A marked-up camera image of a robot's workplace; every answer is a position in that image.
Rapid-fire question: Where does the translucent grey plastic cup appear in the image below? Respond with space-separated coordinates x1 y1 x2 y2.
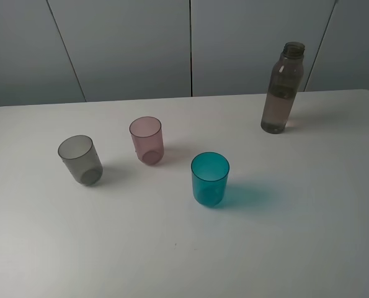
58 135 103 186

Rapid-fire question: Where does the translucent smoky water bottle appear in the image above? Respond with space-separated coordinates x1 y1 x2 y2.
260 42 305 134

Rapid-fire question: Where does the translucent pink plastic cup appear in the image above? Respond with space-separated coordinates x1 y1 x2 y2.
129 116 164 165

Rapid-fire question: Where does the translucent teal plastic cup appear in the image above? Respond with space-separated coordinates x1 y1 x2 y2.
190 152 230 207

